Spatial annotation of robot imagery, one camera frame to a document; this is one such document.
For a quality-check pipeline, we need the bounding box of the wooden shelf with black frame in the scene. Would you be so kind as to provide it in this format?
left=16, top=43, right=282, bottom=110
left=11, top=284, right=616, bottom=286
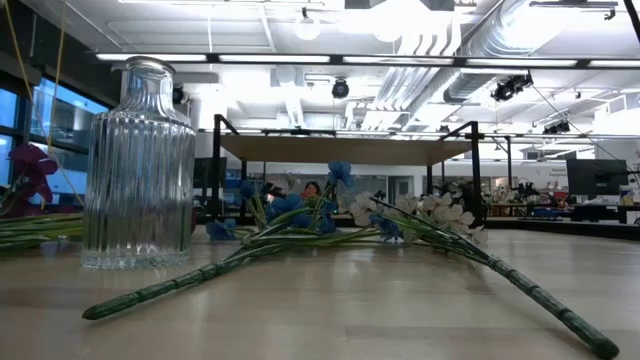
left=212, top=113, right=514, bottom=226

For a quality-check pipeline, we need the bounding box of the blue artificial flower stem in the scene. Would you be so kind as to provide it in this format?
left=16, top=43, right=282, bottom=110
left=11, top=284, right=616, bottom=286
left=82, top=160, right=354, bottom=321

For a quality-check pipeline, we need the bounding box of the person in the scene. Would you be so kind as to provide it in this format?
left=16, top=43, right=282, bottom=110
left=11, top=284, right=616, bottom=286
left=299, top=180, right=324, bottom=201

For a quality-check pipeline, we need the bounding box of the yellow hanging cord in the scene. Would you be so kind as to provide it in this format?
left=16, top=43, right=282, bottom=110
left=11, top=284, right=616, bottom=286
left=2, top=0, right=84, bottom=207

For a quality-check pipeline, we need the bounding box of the white artificial flower stem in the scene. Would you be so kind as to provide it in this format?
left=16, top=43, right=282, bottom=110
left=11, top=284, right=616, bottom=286
left=349, top=192, right=621, bottom=360

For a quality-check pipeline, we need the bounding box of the purple artificial flower stem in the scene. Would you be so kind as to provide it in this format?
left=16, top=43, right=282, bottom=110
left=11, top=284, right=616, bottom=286
left=0, top=143, right=84, bottom=251

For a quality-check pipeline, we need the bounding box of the black aluminium rig frame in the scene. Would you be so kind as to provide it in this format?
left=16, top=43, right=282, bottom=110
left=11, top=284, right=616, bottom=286
left=197, top=212, right=640, bottom=242

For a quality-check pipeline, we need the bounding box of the ribbed clear glass vase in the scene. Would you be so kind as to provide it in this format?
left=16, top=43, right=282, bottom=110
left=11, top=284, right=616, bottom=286
left=80, top=55, right=197, bottom=271

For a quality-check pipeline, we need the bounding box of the black computer monitor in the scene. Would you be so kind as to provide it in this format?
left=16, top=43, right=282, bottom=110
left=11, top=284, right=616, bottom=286
left=566, top=158, right=629, bottom=197

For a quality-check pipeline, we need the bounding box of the overhead light bar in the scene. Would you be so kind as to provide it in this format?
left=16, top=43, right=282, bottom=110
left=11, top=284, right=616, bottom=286
left=94, top=51, right=640, bottom=70

